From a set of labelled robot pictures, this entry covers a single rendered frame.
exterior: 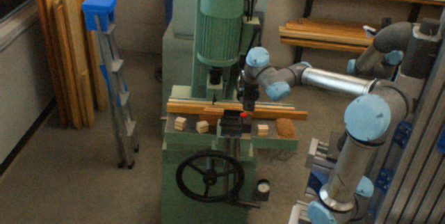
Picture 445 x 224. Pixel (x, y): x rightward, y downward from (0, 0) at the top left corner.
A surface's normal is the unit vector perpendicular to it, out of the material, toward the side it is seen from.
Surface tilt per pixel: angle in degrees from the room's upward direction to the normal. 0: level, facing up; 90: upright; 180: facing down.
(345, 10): 90
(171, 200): 90
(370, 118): 82
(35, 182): 0
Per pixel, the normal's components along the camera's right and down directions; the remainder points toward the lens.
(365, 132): -0.73, 0.18
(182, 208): 0.01, 0.54
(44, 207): 0.09, -0.84
